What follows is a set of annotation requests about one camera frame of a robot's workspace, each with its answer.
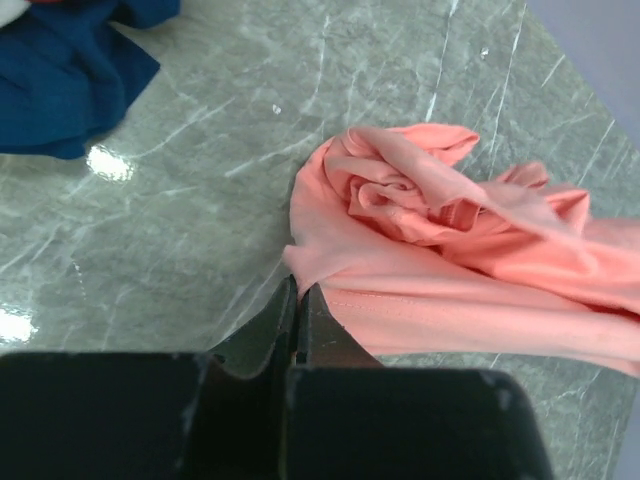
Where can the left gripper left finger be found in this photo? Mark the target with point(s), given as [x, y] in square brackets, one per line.
[247, 352]

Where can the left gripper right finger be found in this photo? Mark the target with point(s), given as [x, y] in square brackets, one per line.
[322, 341]

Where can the pink t shirt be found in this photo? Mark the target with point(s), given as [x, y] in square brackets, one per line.
[412, 256]

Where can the blue t shirt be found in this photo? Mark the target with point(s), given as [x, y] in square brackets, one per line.
[68, 75]

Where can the white t shirt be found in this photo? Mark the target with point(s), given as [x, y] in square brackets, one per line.
[10, 10]

